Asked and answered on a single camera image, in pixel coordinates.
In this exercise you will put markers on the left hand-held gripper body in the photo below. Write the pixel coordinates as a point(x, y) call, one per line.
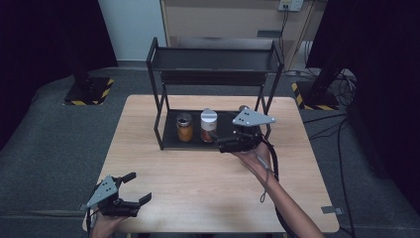
point(105, 195)

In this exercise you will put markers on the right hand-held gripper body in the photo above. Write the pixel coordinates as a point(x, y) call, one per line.
point(244, 139)

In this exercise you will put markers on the white-lid jar orange spice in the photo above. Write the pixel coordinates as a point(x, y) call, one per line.
point(208, 122)

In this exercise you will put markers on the amber spice jar metal lid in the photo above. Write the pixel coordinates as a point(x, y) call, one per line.
point(185, 129)

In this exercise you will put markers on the black metal two-tier rack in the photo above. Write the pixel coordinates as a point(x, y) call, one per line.
point(214, 67)

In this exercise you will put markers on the person's right hand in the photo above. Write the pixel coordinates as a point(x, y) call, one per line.
point(257, 160)

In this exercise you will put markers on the person's left hand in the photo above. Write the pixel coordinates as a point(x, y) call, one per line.
point(105, 226)

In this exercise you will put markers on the small grey round disc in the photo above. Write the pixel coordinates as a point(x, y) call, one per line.
point(243, 107)

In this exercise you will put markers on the black stand with striped base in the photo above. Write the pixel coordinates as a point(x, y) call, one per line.
point(317, 95)
point(87, 91)

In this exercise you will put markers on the beige cabinet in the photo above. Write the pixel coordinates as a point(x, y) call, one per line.
point(224, 20)

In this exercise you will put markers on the dark curtain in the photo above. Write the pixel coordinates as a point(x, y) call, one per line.
point(386, 66)
point(43, 49)

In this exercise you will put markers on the grey metal bracket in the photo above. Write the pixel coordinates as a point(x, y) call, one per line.
point(332, 210)

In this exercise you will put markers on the white wall power outlet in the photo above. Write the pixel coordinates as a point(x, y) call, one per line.
point(290, 4)

